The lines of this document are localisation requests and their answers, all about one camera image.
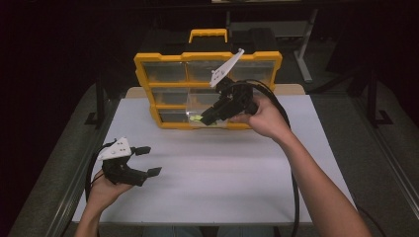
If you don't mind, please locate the person's left hand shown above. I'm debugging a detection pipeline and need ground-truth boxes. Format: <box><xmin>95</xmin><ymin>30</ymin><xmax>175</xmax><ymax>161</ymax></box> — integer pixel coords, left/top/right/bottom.
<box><xmin>87</xmin><ymin>169</ymin><xmax>134</xmax><ymax>207</ymax></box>

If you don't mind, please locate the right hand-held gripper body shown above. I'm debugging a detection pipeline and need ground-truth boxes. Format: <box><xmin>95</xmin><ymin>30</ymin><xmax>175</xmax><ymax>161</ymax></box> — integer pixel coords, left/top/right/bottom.
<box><xmin>209</xmin><ymin>47</ymin><xmax>259</xmax><ymax>123</ymax></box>

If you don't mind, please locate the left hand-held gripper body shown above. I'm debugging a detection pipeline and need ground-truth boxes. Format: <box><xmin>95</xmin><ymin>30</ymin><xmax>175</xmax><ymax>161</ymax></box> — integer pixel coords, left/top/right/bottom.
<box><xmin>96</xmin><ymin>136</ymin><xmax>149</xmax><ymax>188</ymax></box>

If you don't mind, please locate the person's right hand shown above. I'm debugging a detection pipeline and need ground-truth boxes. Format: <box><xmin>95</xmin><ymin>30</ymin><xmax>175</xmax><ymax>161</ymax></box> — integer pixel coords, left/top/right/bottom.
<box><xmin>229</xmin><ymin>94</ymin><xmax>293</xmax><ymax>141</ymax></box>

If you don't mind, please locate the yellow organizer box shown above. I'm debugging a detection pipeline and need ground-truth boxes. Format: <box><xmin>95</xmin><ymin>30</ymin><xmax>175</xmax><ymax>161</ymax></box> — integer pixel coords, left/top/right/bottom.
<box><xmin>133</xmin><ymin>49</ymin><xmax>284</xmax><ymax>130</ymax></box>

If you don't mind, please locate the black metal stand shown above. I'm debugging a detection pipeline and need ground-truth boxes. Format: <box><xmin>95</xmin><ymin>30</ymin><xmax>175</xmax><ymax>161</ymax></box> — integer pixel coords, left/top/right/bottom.
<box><xmin>342</xmin><ymin>67</ymin><xmax>394</xmax><ymax>128</ymax></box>

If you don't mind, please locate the black cable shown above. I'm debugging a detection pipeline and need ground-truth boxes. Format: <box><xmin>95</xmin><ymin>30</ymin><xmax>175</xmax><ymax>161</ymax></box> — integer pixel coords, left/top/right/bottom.
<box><xmin>226</xmin><ymin>78</ymin><xmax>300</xmax><ymax>237</ymax></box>
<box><xmin>84</xmin><ymin>140</ymin><xmax>117</xmax><ymax>202</ymax></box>

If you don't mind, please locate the desk with grey leg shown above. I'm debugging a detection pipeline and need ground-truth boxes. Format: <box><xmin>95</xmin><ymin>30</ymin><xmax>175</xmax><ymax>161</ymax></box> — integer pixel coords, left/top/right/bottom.
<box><xmin>225</xmin><ymin>8</ymin><xmax>320</xmax><ymax>84</ymax></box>

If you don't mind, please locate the clear plastic drawer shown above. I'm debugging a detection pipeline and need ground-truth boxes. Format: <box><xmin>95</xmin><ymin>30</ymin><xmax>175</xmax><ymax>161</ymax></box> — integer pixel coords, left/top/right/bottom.
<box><xmin>185</xmin><ymin>92</ymin><xmax>232</xmax><ymax>128</ymax></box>

